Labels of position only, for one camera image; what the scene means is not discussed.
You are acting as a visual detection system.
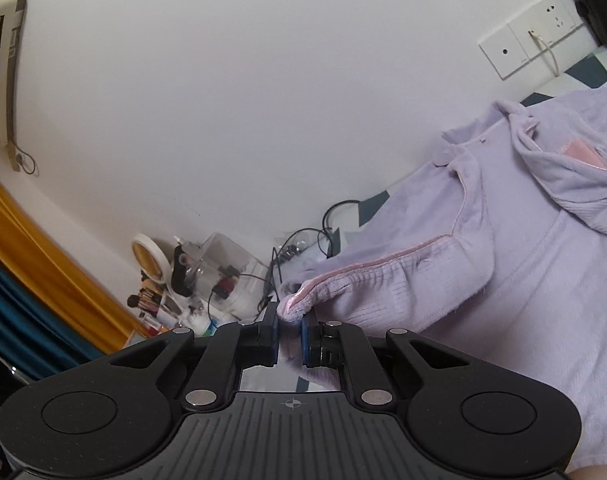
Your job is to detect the white wall plate with hole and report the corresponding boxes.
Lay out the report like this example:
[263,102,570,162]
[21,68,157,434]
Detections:
[478,22,530,81]

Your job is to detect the lavender pajama top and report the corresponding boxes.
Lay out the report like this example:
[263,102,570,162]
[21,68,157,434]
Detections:
[278,85,607,471]

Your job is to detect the bunch of makeup brushes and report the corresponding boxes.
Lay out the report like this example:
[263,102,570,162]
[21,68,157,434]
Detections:
[127,272,167,316]

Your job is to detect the white network cable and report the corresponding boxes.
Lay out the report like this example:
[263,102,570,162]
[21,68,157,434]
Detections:
[528,30,559,78]

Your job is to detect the white power wall socket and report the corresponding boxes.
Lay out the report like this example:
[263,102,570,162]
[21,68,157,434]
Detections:
[536,0,584,43]

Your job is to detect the clear plastic organiser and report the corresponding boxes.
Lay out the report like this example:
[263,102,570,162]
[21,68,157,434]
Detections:
[181,232,270,321]

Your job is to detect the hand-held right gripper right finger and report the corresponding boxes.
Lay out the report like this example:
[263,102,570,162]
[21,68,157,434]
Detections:
[300,310,477,413]

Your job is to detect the white labelled bottle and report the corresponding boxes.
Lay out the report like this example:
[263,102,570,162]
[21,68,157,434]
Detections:
[184,305,219,336]

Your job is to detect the black cables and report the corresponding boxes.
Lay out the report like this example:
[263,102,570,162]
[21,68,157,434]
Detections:
[206,200,364,326]

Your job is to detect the orange curtain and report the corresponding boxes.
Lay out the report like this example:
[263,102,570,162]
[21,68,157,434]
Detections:
[0,165,149,356]

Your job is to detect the white air conditioner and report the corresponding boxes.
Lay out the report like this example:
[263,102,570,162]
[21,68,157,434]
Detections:
[0,0,27,153]

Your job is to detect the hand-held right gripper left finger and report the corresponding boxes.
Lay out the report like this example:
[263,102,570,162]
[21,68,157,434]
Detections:
[104,305,280,413]

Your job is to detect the air conditioner power cord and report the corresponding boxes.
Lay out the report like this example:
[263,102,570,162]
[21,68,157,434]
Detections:
[6,142,39,177]

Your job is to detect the round white mirror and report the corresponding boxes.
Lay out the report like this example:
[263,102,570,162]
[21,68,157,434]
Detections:
[132,233,173,283]

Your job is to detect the geometric patterned table mat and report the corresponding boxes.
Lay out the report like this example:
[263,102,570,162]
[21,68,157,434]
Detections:
[296,47,607,396]

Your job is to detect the teal curtain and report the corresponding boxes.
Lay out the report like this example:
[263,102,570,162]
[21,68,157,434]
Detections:
[0,242,104,381]

